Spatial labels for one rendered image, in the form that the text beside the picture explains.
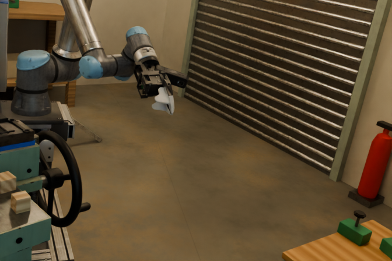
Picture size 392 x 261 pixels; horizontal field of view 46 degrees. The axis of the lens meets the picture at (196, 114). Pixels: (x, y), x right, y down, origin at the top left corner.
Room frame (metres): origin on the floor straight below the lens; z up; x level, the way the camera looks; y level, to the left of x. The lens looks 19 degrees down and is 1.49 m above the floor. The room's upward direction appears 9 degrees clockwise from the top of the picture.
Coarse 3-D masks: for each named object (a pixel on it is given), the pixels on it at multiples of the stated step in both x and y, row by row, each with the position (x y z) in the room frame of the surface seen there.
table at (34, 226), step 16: (0, 208) 0.87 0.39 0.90; (32, 208) 0.89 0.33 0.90; (0, 224) 0.81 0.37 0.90; (16, 224) 0.82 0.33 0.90; (32, 224) 0.83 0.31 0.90; (48, 224) 0.86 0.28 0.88; (0, 240) 0.78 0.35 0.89; (16, 240) 0.80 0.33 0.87; (32, 240) 0.83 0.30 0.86; (48, 240) 0.86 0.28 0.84; (0, 256) 0.78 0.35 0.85
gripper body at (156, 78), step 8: (136, 64) 1.43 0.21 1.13; (144, 64) 1.45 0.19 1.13; (152, 64) 1.46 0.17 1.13; (136, 72) 1.42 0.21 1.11; (144, 72) 1.39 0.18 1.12; (152, 72) 1.40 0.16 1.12; (160, 72) 1.42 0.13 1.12; (136, 80) 1.42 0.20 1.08; (144, 80) 1.36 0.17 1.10; (152, 80) 1.38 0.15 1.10; (160, 80) 1.39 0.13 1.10; (144, 88) 1.36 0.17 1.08; (152, 88) 1.38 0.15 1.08; (144, 96) 1.39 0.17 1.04; (152, 96) 1.39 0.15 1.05
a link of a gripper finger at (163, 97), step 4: (160, 88) 1.37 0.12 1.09; (164, 88) 1.37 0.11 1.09; (160, 92) 1.36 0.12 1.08; (164, 92) 1.36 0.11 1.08; (156, 96) 1.34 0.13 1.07; (160, 96) 1.34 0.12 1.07; (164, 96) 1.35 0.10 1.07; (168, 96) 1.35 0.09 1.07; (172, 96) 1.35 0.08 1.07; (156, 100) 1.33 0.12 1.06; (160, 100) 1.33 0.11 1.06; (164, 100) 1.34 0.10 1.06; (168, 100) 1.34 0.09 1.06; (172, 100) 1.34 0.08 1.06; (168, 104) 1.34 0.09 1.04; (172, 104) 1.33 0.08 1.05; (172, 108) 1.33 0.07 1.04; (172, 112) 1.32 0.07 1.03
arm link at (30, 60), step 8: (24, 56) 1.65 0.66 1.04; (32, 56) 1.66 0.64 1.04; (40, 56) 1.67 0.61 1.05; (48, 56) 1.70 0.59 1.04; (16, 64) 1.67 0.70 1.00; (24, 64) 1.63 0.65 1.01; (32, 64) 1.63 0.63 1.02; (40, 64) 1.65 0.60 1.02; (48, 64) 1.69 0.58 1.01; (56, 64) 1.72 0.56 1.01; (24, 72) 1.63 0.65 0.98; (32, 72) 1.63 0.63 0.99; (40, 72) 1.65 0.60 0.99; (48, 72) 1.68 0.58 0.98; (56, 72) 1.71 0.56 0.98; (16, 80) 1.66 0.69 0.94; (24, 80) 1.63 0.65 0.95; (32, 80) 1.63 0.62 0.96; (40, 80) 1.65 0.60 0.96; (48, 80) 1.69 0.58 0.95; (24, 88) 1.63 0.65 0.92; (32, 88) 1.64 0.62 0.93; (40, 88) 1.65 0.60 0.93
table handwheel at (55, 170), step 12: (48, 132) 1.20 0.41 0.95; (60, 144) 1.15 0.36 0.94; (72, 156) 1.13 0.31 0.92; (48, 168) 1.21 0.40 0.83; (72, 168) 1.11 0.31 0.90; (48, 180) 1.16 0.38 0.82; (60, 180) 1.15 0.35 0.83; (72, 180) 1.10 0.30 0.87; (48, 192) 1.19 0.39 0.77; (72, 192) 1.10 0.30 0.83; (48, 204) 1.19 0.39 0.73; (72, 204) 1.10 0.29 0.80; (72, 216) 1.10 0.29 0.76
